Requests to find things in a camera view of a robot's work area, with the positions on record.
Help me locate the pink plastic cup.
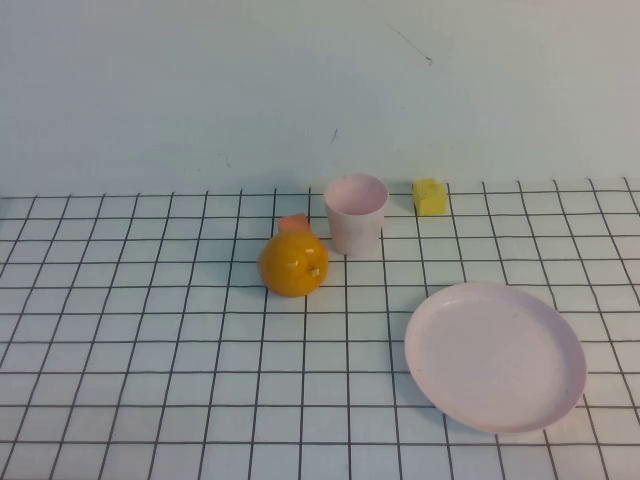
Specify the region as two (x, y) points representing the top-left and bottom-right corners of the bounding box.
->
(323, 172), (390, 259)

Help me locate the pink round plate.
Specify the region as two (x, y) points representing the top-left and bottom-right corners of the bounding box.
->
(403, 281), (588, 435)

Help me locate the small orange block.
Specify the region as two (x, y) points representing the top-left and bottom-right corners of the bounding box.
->
(278, 212), (310, 235)

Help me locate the orange citrus fruit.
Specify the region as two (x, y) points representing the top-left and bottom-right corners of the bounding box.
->
(257, 230), (331, 299)

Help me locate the yellow cube block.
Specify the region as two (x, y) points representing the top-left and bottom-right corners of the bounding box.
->
(412, 177), (448, 217)

